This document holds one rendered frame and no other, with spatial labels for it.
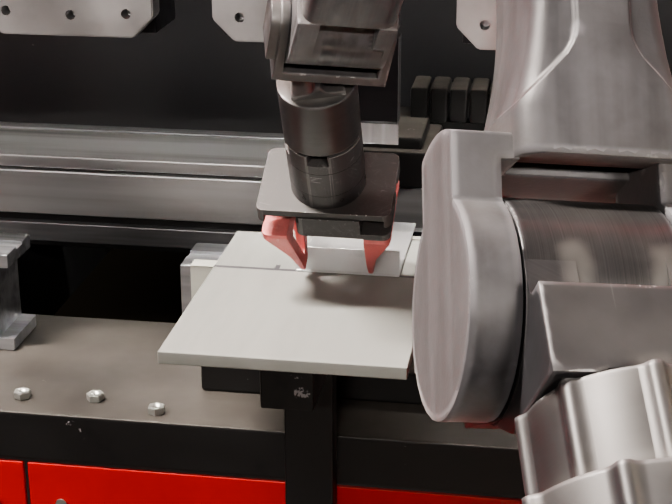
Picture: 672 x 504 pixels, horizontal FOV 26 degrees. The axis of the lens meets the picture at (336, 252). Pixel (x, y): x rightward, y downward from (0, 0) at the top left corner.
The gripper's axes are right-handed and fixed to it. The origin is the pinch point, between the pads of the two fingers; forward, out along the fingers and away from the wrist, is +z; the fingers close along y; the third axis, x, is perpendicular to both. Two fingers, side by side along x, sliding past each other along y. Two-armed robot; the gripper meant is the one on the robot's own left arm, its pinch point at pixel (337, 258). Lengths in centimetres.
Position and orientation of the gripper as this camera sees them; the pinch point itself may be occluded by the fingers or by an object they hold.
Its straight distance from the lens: 117.0
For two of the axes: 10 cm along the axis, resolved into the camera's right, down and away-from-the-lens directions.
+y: -9.9, -0.6, 1.5
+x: -1.4, 7.6, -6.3
